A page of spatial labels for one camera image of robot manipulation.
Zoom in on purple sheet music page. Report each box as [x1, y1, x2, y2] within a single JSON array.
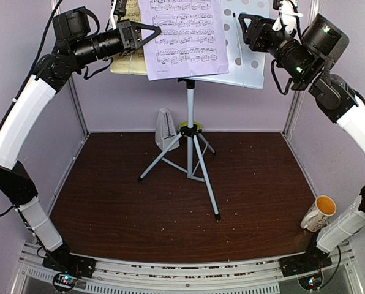
[[138, 0, 228, 81]]

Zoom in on aluminium corner post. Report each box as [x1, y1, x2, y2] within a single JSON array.
[[50, 0, 90, 145], [283, 0, 322, 140]]

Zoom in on yellow sheet music page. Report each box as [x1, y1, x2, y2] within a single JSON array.
[[110, 0, 147, 75]]

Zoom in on light blue folding music stand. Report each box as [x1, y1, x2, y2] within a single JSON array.
[[110, 0, 271, 222]]

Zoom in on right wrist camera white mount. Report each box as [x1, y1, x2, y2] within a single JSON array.
[[272, 0, 304, 34]]

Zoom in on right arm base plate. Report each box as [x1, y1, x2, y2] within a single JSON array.
[[279, 252, 332, 277]]

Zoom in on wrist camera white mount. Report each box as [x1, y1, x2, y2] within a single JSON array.
[[272, 0, 304, 34], [109, 0, 127, 29]]

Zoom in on white mug orange inside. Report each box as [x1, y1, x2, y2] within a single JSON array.
[[300, 195, 337, 232]]

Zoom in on white metronome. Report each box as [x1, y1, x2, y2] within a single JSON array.
[[155, 108, 177, 151]]

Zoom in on green plastic bowl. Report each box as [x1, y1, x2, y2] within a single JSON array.
[[179, 121, 202, 137]]

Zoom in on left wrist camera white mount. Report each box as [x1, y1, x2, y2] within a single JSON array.
[[109, 0, 127, 29]]

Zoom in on left aluminium corner post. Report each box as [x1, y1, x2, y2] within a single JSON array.
[[50, 0, 90, 145]]

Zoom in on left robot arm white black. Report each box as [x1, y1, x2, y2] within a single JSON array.
[[0, 1, 161, 272]]

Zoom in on front aluminium frame rail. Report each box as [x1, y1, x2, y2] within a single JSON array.
[[9, 241, 365, 293]]

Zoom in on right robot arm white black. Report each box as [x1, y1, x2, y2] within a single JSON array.
[[238, 13, 365, 271]]

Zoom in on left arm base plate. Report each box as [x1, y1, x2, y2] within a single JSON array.
[[42, 254, 96, 278]]

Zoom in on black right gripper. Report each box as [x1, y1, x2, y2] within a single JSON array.
[[238, 12, 318, 84]]

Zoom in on right aluminium corner post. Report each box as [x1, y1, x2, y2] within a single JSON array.
[[283, 0, 322, 140]]

